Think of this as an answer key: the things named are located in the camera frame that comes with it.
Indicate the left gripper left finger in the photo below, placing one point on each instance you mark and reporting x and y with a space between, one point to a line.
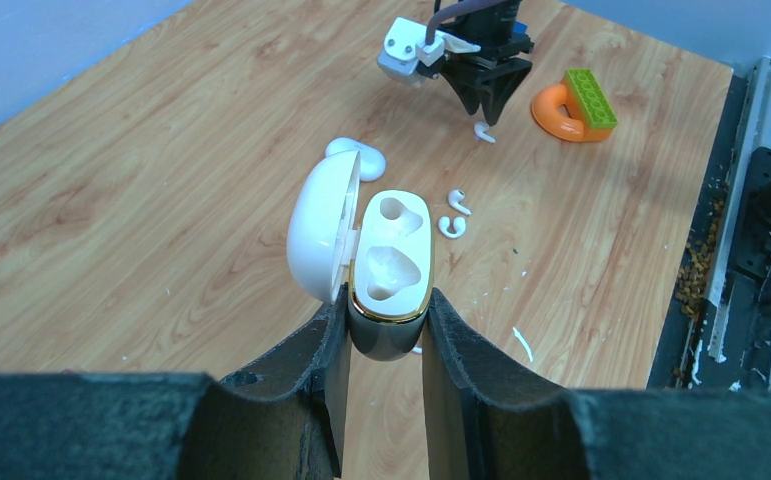
282 416

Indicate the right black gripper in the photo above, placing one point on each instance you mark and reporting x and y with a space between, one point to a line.
491 29

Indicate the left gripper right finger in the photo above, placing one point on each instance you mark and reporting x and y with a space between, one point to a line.
489 417

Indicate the white stem earbud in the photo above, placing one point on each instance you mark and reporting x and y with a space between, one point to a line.
481 132
455 199

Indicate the white gold earbud case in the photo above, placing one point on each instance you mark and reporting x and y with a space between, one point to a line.
383 253

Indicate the white oval earbud case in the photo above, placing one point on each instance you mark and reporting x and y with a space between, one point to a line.
372 162

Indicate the white plastic scrap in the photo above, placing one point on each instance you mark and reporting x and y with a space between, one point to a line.
524 343

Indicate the green building block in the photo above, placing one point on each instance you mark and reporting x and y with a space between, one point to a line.
590 98

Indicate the white clip earbud middle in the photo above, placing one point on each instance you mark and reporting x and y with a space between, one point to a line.
452 227

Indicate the orange ring toy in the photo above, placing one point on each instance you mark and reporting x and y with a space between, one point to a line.
555 110

